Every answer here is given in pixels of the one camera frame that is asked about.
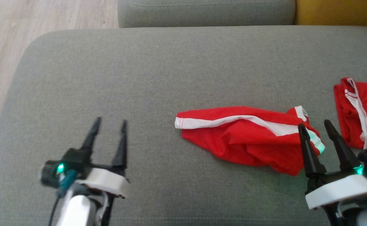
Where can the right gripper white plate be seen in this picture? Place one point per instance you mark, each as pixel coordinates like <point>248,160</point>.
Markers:
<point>337,190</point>

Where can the large grey sofa chaise seat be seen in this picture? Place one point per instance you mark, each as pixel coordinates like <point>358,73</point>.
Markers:
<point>171,78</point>

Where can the yellow sofa backrest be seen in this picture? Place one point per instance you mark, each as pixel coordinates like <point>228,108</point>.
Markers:
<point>340,12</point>

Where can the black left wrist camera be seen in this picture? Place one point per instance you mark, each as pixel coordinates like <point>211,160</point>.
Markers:
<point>76,158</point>

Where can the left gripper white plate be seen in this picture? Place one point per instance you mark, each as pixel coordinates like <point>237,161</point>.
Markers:
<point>108,182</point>

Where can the red mesh shorts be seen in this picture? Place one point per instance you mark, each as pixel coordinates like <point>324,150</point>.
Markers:
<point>243,141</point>

